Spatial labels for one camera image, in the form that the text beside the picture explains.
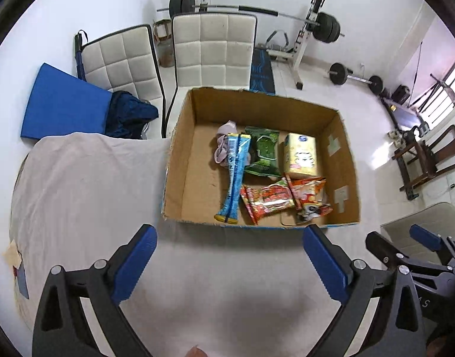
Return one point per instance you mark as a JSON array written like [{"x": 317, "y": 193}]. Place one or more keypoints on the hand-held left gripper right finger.
[{"x": 325, "y": 264}]

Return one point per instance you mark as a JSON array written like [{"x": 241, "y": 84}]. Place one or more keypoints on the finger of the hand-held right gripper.
[
  {"x": 385, "y": 251},
  {"x": 426, "y": 236}
]

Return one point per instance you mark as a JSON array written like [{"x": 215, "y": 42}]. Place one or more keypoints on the blue card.
[{"x": 22, "y": 280}]

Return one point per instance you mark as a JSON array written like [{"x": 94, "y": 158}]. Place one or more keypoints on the yellow tissue pack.
[{"x": 301, "y": 156}]

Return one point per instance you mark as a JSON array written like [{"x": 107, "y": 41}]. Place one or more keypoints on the blue foam mat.
[{"x": 65, "y": 104}]

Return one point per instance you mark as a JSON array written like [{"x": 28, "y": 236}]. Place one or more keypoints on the long blue packet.
[{"x": 234, "y": 178}]

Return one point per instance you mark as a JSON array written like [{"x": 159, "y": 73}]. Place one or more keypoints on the brown wooden chair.
[{"x": 431, "y": 160}]

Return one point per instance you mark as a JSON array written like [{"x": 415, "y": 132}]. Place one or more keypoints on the white cushioned chair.
[
  {"x": 212, "y": 50},
  {"x": 121, "y": 67}
]

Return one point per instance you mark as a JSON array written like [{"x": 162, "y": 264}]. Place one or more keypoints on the beige paper note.
[{"x": 12, "y": 254}]

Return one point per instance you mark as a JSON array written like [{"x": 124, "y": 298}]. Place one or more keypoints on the treadmill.
[{"x": 404, "y": 113}]

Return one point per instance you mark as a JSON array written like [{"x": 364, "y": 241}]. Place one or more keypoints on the black and blue exercise bar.
[{"x": 80, "y": 55}]

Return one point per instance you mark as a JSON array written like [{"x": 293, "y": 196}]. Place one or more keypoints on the black stand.
[{"x": 433, "y": 91}]

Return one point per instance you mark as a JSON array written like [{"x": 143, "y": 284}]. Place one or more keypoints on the green snack packet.
[{"x": 265, "y": 152}]

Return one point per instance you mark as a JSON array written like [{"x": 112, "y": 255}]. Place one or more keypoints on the red snack packet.
[{"x": 270, "y": 199}]

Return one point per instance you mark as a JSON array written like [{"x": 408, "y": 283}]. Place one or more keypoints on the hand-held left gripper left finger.
[{"x": 134, "y": 264}]

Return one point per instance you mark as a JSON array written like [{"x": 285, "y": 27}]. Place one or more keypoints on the short barbell with black plates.
[{"x": 355, "y": 79}]

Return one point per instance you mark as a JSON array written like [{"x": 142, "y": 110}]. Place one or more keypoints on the dark blue jacket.
[{"x": 129, "y": 113}]

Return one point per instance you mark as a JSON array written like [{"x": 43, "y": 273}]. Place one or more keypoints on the thin black rod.
[{"x": 417, "y": 67}]

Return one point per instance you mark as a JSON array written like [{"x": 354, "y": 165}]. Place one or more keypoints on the orange mushroom snack packet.
[{"x": 311, "y": 197}]

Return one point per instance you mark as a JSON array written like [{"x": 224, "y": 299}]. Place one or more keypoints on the window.
[{"x": 454, "y": 76}]

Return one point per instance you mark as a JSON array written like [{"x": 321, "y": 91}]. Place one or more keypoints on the black box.
[{"x": 401, "y": 95}]

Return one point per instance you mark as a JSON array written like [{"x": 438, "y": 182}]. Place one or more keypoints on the black weight bench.
[{"x": 262, "y": 72}]

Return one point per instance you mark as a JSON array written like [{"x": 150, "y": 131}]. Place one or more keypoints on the long barbell with black plates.
[{"x": 257, "y": 10}]

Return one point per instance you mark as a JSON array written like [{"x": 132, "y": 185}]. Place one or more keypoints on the pair of shoes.
[{"x": 395, "y": 136}]

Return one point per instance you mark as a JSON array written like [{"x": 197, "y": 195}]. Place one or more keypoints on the pink cloth item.
[{"x": 223, "y": 145}]

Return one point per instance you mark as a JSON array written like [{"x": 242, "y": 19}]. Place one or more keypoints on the cardboard box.
[{"x": 197, "y": 171}]

